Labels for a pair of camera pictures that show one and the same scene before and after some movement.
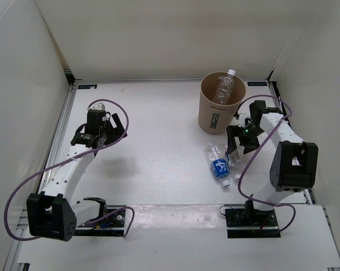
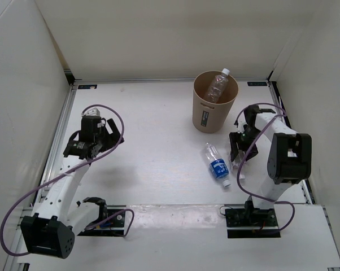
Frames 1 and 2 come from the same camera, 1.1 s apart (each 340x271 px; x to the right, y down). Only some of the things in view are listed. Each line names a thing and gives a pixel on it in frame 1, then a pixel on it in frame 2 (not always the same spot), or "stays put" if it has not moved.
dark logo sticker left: [87, 86] stays put
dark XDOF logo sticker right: [258, 83] stays put
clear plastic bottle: [224, 89] -> [218, 84]
